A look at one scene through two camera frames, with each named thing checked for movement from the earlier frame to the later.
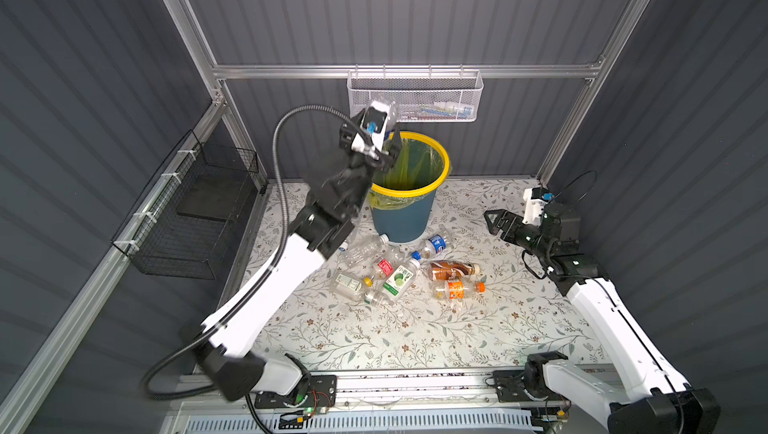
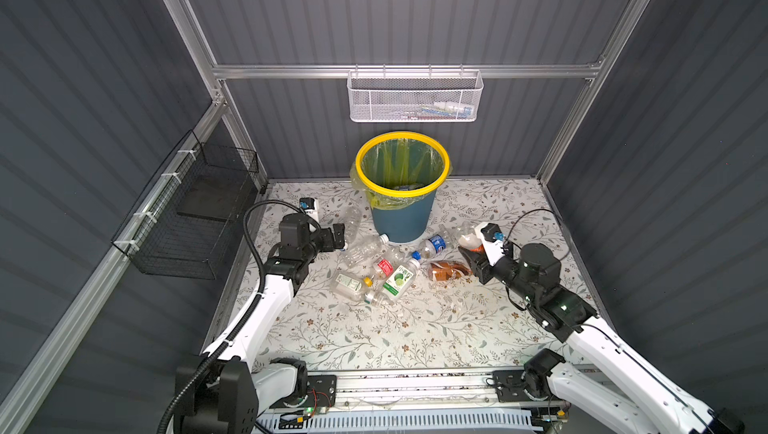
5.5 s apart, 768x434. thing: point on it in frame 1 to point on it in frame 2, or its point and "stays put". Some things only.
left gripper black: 381,160 to 326,243
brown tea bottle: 447,271 stays put
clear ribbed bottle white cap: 362,253 stays put
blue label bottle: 434,245 stays put
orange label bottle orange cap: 457,289 to 471,241
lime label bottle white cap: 397,281 stays put
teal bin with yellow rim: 402,198 stays put
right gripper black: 514,221 to 476,260
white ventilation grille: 408,424 stays put
